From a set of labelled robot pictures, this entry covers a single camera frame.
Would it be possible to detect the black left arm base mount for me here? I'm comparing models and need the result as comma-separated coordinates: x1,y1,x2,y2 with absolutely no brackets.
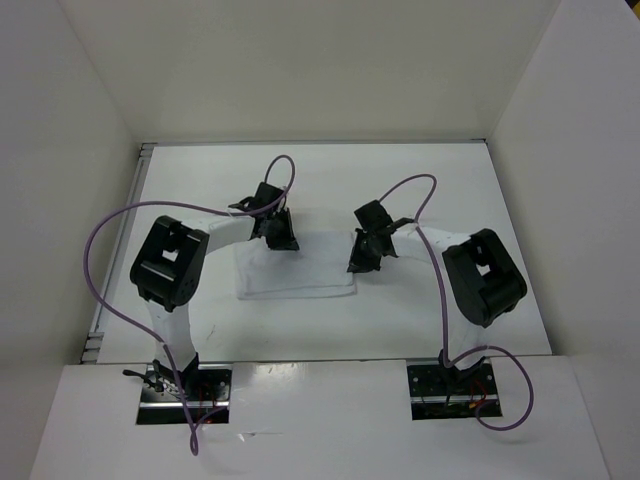
122,365,232,425

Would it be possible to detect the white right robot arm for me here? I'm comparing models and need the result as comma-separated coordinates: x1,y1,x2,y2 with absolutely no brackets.
348,200,528,393

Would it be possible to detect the white skirt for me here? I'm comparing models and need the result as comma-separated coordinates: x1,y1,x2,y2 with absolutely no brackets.
234,231,356,300

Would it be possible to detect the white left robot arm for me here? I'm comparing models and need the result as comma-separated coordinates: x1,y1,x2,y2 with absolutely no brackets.
130,182,299,400

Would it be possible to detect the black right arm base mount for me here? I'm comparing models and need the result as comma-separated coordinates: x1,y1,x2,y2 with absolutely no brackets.
406,357,502,421

